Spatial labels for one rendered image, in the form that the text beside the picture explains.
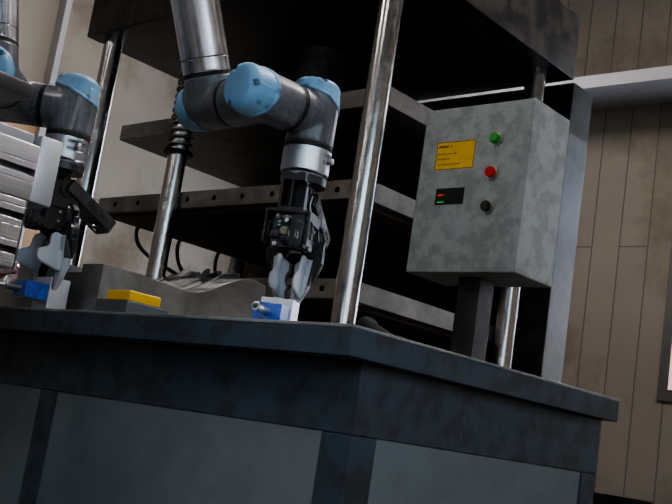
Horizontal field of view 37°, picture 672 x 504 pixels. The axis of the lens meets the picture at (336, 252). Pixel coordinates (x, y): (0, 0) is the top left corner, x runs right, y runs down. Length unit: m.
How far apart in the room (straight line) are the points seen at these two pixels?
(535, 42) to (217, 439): 1.84
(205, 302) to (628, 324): 3.24
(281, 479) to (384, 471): 0.13
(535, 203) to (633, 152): 2.81
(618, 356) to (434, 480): 3.51
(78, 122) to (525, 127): 1.02
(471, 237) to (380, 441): 1.08
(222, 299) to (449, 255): 0.64
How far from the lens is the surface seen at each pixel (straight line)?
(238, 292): 1.92
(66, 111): 1.77
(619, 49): 5.33
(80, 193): 1.77
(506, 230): 2.26
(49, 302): 1.73
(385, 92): 2.45
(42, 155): 1.39
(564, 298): 3.04
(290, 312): 1.50
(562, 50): 3.10
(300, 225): 1.50
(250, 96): 1.48
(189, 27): 1.60
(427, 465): 1.38
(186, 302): 1.84
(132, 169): 5.90
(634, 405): 4.80
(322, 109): 1.56
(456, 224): 2.34
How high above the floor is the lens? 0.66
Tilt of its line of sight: 10 degrees up
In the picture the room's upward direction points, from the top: 9 degrees clockwise
